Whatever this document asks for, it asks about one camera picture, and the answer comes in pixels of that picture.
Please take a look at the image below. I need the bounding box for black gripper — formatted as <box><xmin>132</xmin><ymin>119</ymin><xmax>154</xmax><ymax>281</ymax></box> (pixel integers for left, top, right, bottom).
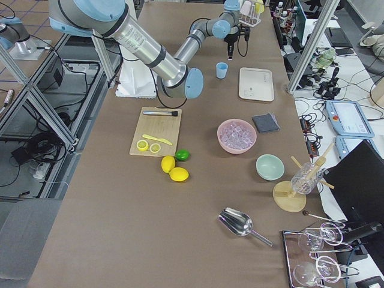
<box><xmin>224</xmin><ymin>32</ymin><xmax>238</xmax><ymax>61</ymax></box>

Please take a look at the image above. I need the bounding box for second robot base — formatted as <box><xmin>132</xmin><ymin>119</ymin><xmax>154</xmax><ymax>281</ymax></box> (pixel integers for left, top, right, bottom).
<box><xmin>1</xmin><ymin>17</ymin><xmax>43</xmax><ymax>61</ymax></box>

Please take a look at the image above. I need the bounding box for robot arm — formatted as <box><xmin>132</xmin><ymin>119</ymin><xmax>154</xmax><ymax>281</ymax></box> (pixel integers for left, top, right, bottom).
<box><xmin>49</xmin><ymin>1</ymin><xmax>240</xmax><ymax>99</ymax></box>

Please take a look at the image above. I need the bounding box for light blue plastic cup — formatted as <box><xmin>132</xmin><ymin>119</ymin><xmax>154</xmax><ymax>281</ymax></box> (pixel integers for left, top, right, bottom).
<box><xmin>216</xmin><ymin>62</ymin><xmax>228</xmax><ymax>79</ymax></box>

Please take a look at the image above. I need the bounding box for pink plastic cup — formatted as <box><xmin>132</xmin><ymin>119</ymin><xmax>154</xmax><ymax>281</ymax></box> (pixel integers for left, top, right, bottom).
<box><xmin>240</xmin><ymin>1</ymin><xmax>252</xmax><ymax>16</ymax></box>

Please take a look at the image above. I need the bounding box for yellow plastic cup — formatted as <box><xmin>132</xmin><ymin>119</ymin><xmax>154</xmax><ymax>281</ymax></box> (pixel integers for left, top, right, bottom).
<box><xmin>255</xmin><ymin>0</ymin><xmax>265</xmax><ymax>14</ymax></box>

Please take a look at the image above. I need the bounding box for clear ice cubes pile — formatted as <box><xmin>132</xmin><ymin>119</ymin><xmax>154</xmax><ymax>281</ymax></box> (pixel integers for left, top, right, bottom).
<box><xmin>219</xmin><ymin>121</ymin><xmax>254</xmax><ymax>150</ymax></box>

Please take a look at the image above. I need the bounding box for metal ice scoop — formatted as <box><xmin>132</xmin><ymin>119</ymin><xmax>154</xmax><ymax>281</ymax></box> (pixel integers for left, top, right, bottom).
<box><xmin>218</xmin><ymin>207</ymin><xmax>273</xmax><ymax>247</ymax></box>

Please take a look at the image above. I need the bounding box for beige rabbit tray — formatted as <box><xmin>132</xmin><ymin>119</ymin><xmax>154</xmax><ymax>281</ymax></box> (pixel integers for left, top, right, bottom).
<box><xmin>239</xmin><ymin>67</ymin><xmax>274</xmax><ymax>102</ymax></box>

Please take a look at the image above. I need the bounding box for grey folded cloth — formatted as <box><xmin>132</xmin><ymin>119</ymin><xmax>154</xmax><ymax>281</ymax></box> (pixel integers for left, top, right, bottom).
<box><xmin>252</xmin><ymin>113</ymin><xmax>280</xmax><ymax>133</ymax></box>

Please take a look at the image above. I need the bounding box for metal muddler black tip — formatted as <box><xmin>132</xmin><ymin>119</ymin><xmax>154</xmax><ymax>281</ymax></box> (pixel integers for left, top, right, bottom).
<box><xmin>142</xmin><ymin>110</ymin><xmax>178</xmax><ymax>117</ymax></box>

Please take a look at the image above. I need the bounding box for pink bowl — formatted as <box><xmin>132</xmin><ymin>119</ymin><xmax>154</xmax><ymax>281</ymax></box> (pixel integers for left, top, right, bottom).
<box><xmin>217</xmin><ymin>119</ymin><xmax>257</xmax><ymax>154</ymax></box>

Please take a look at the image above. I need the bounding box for wooden cutting board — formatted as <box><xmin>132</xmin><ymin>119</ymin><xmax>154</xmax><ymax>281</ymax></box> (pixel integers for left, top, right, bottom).
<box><xmin>129</xmin><ymin>106</ymin><xmax>182</xmax><ymax>157</ymax></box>

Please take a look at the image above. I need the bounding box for green lime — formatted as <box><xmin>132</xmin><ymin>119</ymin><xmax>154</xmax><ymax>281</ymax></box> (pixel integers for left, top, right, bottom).
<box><xmin>175</xmin><ymin>149</ymin><xmax>190</xmax><ymax>161</ymax></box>

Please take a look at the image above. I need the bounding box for lemon slice right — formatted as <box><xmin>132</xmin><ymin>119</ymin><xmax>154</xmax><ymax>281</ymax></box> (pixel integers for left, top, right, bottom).
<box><xmin>149</xmin><ymin>143</ymin><xmax>161</xmax><ymax>154</ymax></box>

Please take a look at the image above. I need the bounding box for lemon slice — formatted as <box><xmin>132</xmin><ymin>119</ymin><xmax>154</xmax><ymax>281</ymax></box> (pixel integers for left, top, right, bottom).
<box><xmin>149</xmin><ymin>143</ymin><xmax>161</xmax><ymax>154</ymax></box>
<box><xmin>136</xmin><ymin>139</ymin><xmax>149</xmax><ymax>152</ymax></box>

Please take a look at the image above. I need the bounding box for mint green bowl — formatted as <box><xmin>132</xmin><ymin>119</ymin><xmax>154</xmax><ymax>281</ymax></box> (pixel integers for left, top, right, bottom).
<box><xmin>256</xmin><ymin>154</ymin><xmax>285</xmax><ymax>181</ymax></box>

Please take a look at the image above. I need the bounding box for yellow lemon upper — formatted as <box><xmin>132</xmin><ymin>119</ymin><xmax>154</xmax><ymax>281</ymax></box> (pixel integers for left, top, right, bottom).
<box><xmin>161</xmin><ymin>155</ymin><xmax>176</xmax><ymax>173</ymax></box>

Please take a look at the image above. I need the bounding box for yellow lemon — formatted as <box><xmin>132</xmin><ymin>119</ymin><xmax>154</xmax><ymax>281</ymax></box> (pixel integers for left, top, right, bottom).
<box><xmin>169</xmin><ymin>167</ymin><xmax>190</xmax><ymax>182</ymax></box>
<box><xmin>161</xmin><ymin>155</ymin><xmax>176</xmax><ymax>173</ymax></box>

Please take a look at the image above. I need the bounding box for lemon slice left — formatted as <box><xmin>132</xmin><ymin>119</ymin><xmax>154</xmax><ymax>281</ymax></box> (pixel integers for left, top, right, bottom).
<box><xmin>136</xmin><ymin>139</ymin><xmax>149</xmax><ymax>152</ymax></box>

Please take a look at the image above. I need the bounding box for teach pendant upper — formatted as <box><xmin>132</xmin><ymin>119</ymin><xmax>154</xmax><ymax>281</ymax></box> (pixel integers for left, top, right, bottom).
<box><xmin>325</xmin><ymin>100</ymin><xmax>375</xmax><ymax>138</ymax></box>

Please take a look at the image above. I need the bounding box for teach pendant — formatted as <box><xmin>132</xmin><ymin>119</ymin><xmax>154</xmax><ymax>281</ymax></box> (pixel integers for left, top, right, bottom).
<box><xmin>325</xmin><ymin>100</ymin><xmax>375</xmax><ymax>138</ymax></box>
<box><xmin>335</xmin><ymin>136</ymin><xmax>377</xmax><ymax>160</ymax></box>

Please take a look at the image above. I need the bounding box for yellow lemon lower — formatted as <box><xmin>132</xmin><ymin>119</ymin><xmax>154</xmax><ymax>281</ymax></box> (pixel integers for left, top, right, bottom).
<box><xmin>169</xmin><ymin>167</ymin><xmax>190</xmax><ymax>182</ymax></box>

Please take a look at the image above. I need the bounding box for teach pendant lower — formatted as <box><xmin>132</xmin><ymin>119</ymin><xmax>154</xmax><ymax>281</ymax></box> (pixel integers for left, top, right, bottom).
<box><xmin>335</xmin><ymin>136</ymin><xmax>377</xmax><ymax>160</ymax></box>

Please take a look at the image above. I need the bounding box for clear textured glass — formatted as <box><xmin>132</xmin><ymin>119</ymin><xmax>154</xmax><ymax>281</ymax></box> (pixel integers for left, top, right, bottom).
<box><xmin>291</xmin><ymin>163</ymin><xmax>323</xmax><ymax>195</ymax></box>

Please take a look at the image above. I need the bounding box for bar spoon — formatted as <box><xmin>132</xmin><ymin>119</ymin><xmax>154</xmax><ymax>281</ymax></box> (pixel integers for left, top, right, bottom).
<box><xmin>302</xmin><ymin>210</ymin><xmax>345</xmax><ymax>225</ymax></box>

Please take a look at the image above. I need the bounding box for black monitor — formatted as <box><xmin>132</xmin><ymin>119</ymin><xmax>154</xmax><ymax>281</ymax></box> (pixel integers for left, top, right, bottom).
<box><xmin>325</xmin><ymin>140</ymin><xmax>383</xmax><ymax>224</ymax></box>

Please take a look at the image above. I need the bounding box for wine glass upper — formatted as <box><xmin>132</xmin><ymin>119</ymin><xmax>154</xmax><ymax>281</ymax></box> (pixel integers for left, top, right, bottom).
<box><xmin>298</xmin><ymin>222</ymin><xmax>343</xmax><ymax>251</ymax></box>

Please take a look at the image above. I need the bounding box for wine glass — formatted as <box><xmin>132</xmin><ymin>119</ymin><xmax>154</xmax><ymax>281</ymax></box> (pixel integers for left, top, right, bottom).
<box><xmin>298</xmin><ymin>222</ymin><xmax>343</xmax><ymax>251</ymax></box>
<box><xmin>293</xmin><ymin>256</ymin><xmax>341</xmax><ymax>287</ymax></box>

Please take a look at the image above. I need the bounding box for metal glass rack tray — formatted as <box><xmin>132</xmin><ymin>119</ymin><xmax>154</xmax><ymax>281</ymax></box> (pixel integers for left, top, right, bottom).
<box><xmin>281</xmin><ymin>223</ymin><xmax>359</xmax><ymax>287</ymax></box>

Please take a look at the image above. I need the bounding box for wine glass lower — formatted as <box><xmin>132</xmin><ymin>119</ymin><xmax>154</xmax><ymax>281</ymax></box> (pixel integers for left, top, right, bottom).
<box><xmin>293</xmin><ymin>256</ymin><xmax>341</xmax><ymax>287</ymax></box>

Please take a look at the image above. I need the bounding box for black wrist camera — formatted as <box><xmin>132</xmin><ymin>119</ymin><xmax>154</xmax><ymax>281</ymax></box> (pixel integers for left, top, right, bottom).
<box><xmin>240</xmin><ymin>26</ymin><xmax>250</xmax><ymax>43</ymax></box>

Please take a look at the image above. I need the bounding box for white wire cup rack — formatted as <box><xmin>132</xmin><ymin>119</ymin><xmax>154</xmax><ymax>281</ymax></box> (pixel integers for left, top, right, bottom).
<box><xmin>239</xmin><ymin>6</ymin><xmax>261</xmax><ymax>28</ymax></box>

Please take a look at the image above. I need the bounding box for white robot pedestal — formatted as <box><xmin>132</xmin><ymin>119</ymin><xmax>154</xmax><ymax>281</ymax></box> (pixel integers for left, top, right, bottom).
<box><xmin>115</xmin><ymin>46</ymin><xmax>157</xmax><ymax>99</ymax></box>

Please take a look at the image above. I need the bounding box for aluminium frame post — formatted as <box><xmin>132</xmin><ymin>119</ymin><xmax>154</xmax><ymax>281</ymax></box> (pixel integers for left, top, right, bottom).
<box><xmin>287</xmin><ymin>0</ymin><xmax>340</xmax><ymax>94</ymax></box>

